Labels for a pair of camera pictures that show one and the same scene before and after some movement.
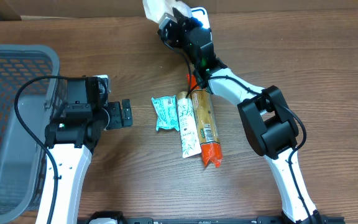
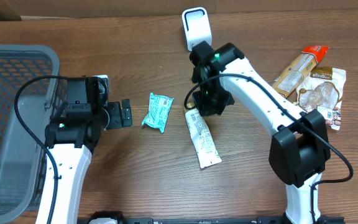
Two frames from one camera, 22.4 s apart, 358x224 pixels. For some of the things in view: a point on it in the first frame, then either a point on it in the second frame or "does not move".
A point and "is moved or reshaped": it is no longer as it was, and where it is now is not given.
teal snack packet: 166,107 is moved or reshaped
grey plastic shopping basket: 13,165 does not move
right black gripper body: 179,23 -> 212,104
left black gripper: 117,114 does not move
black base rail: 118,218 does not move
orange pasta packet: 211,150 -> 287,82
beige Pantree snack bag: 155,9 -> 323,90
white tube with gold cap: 189,138 -> 204,146
